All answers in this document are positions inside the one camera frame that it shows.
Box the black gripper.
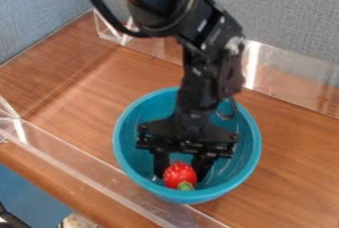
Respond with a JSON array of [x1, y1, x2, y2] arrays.
[[136, 107, 240, 181]]

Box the red toy strawberry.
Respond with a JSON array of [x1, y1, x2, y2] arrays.
[[163, 162, 198, 190]]

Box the blue plastic bowl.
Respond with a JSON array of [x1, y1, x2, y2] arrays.
[[112, 87, 262, 204]]

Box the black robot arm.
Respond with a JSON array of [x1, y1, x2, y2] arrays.
[[90, 0, 246, 179]]

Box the clear acrylic front barrier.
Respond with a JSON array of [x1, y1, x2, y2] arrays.
[[0, 120, 231, 228]]

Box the clear acrylic barrier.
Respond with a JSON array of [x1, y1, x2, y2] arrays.
[[0, 120, 231, 228], [126, 38, 339, 119]]

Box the clear acrylic back barrier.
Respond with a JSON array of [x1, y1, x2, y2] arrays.
[[126, 38, 339, 119]]

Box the black cable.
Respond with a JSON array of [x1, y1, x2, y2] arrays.
[[215, 96, 240, 121]]

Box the clear acrylic left bracket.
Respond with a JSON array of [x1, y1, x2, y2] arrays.
[[0, 95, 28, 144]]

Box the clear acrylic corner bracket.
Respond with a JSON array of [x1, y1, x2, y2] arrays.
[[92, 9, 132, 46]]

